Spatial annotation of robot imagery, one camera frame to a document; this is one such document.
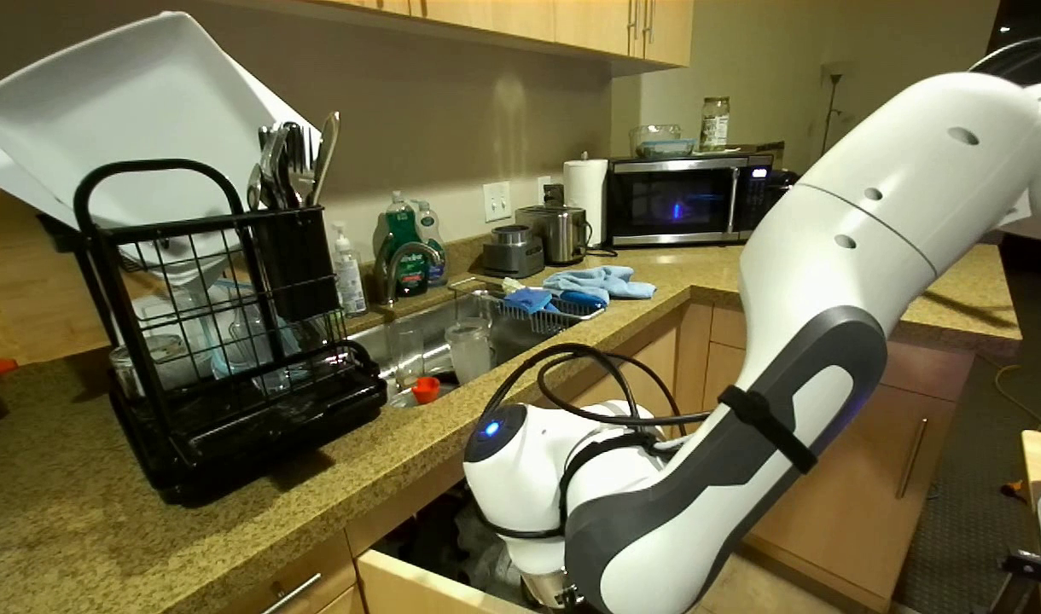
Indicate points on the wooden cabinet door white inside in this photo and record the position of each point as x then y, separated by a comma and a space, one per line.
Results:
416, 590

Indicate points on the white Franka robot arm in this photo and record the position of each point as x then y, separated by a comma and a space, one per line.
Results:
862, 225

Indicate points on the wooden peninsula cabinet door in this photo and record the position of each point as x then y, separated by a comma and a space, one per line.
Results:
862, 490

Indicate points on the small silver container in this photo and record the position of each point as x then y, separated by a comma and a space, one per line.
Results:
514, 253

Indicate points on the blue cloth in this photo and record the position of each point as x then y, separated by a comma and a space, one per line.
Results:
573, 299

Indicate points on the clear drinking glass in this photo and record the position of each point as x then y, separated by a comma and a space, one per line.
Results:
469, 352

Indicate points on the steel kitchen sink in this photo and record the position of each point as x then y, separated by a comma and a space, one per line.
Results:
428, 341

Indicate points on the clear blue soap bottle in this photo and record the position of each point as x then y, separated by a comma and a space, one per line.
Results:
435, 243

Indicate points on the small red sink item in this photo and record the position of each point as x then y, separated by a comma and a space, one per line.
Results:
424, 391

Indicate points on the white paper towel roll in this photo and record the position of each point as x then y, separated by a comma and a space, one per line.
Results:
584, 191

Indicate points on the green dish soap bottle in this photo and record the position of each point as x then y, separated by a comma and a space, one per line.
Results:
399, 232

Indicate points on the small white bottle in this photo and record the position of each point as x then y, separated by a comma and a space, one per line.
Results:
349, 276

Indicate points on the black steel microwave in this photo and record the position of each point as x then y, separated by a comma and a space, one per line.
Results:
667, 198

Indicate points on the glass bowl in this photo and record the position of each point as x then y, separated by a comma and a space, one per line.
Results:
663, 142

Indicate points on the wooden spoon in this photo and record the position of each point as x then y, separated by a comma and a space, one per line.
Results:
325, 156

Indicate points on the glass jar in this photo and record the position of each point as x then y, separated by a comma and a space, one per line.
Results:
713, 124

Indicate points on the metal utensils bunch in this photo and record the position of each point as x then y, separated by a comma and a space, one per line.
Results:
280, 166

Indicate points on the wooden upper cabinets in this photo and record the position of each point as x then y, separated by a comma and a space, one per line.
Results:
541, 22

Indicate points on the clear glass container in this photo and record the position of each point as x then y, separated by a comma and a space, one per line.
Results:
189, 330

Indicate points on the wooden drawer stack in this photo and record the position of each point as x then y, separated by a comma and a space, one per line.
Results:
301, 581

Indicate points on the white square plate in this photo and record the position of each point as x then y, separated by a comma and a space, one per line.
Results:
143, 105
12, 183

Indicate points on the white light switch plate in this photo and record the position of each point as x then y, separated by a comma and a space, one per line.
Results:
497, 204

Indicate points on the white wall outlet plate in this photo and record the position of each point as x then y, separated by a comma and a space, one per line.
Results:
549, 191

